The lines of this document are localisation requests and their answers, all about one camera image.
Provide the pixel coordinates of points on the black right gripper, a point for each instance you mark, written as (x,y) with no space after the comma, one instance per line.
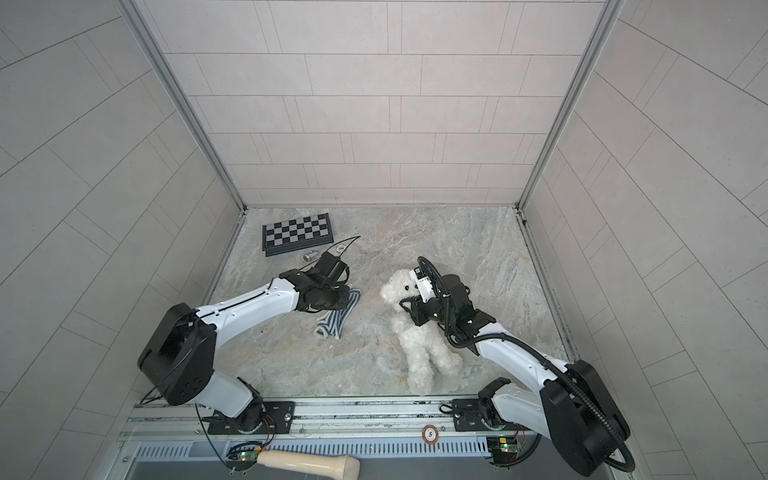
(418,307)

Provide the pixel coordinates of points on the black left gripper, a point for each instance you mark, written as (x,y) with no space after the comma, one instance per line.
(344,299)

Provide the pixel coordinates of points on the blue white striped knit sweater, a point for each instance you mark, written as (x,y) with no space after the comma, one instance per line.
(331,323)

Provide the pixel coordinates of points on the white plush teddy bear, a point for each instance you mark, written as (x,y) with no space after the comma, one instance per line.
(425,346)

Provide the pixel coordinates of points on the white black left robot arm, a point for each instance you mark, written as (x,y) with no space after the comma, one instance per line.
(179,356)

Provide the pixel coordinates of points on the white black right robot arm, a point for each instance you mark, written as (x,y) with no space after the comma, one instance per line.
(567,403)

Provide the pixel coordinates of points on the small silver metal jar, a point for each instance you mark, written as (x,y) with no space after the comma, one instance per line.
(311,255)

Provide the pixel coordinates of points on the folded black chess board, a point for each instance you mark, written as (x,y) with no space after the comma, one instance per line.
(296,234)

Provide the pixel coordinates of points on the red round sticker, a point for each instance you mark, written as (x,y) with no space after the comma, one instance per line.
(430,434)

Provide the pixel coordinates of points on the right green circuit board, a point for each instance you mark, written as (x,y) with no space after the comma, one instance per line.
(503,450)

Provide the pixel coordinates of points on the green circuit board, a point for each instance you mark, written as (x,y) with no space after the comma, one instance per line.
(503,450)
(242,457)

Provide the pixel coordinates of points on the left green circuit board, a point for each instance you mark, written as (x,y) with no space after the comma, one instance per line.
(242,457)

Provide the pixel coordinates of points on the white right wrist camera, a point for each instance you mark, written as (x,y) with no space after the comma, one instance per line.
(423,283)

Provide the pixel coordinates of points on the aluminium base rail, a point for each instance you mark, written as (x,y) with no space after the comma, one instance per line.
(360,427)

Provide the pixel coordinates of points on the beige wooden handle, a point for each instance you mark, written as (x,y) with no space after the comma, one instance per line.
(337,468)

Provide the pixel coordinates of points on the aluminium corner frame post left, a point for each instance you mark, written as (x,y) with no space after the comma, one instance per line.
(149,46)

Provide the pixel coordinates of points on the aluminium corner frame post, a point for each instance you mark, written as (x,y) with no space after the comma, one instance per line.
(599,36)
(149,46)

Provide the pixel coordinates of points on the aluminium corner frame post right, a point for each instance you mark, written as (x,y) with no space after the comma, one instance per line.
(599,36)

